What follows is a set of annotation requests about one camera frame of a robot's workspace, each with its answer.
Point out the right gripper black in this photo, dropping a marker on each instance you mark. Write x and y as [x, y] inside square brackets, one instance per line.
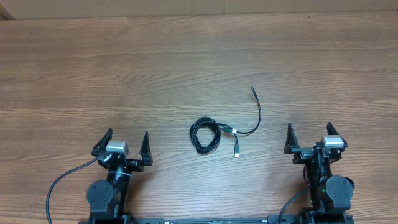
[302, 154]

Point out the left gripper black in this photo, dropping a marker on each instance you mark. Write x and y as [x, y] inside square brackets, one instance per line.
[137, 166]

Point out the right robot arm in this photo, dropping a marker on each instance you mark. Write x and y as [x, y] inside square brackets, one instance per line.
[330, 195]

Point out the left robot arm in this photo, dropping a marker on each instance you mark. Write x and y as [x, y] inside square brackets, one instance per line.
[107, 198]

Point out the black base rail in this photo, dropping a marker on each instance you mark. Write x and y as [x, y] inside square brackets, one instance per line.
[271, 219]

